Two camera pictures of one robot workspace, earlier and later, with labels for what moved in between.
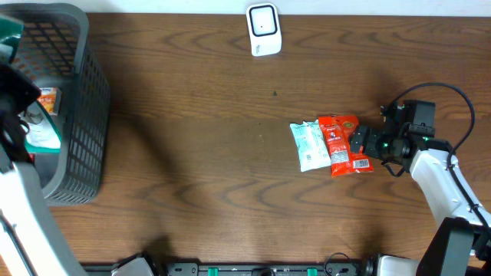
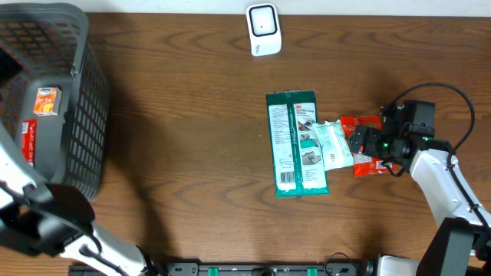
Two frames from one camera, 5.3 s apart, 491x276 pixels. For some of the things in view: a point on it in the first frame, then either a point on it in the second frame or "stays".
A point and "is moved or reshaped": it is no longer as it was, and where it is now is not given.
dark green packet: (42, 136) to (297, 162)
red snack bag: (338, 131) is moved or reshaped
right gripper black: (370, 145) stays
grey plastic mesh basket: (58, 54) stays
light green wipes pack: (311, 144) to (336, 151)
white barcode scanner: (265, 29) stays
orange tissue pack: (49, 98) stays
